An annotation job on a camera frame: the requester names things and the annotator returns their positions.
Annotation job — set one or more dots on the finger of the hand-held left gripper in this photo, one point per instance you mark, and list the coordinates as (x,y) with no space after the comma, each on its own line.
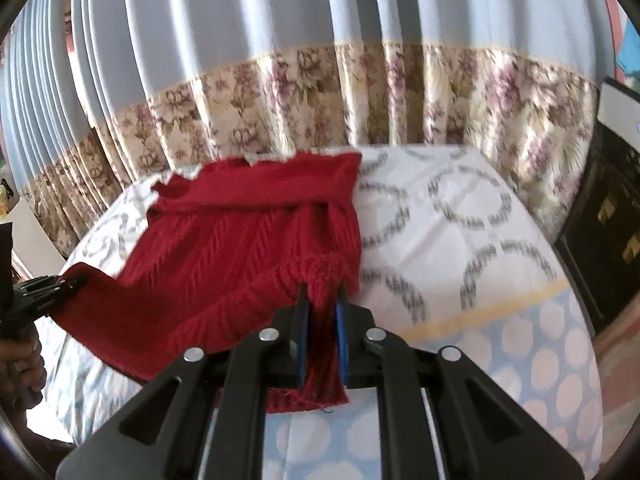
(52,282)
(45,302)

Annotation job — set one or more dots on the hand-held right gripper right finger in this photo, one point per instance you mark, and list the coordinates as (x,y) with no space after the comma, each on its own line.
(342,347)

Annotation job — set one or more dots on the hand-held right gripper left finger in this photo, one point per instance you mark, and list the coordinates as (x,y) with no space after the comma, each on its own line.
(300,345)

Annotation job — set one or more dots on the red knitted sweater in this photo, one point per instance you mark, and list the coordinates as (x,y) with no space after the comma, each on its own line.
(240,240)

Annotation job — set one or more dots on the person's left hand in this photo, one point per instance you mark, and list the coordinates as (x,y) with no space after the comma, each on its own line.
(25,365)

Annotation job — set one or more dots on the white board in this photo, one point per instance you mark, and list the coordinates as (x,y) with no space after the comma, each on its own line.
(37,240)

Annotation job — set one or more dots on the printed bed sheet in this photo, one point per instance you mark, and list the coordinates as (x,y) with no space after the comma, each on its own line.
(450,240)

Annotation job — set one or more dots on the blue curtain with floral border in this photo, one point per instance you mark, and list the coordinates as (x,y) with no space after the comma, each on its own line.
(325,60)
(45,110)

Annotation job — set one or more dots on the black cabinet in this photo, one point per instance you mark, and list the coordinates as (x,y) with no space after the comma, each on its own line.
(605,240)

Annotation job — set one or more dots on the white box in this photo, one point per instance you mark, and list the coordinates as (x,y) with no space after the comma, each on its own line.
(620,105)

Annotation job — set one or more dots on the colourful wall hanging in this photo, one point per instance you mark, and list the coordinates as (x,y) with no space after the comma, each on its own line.
(629,45)

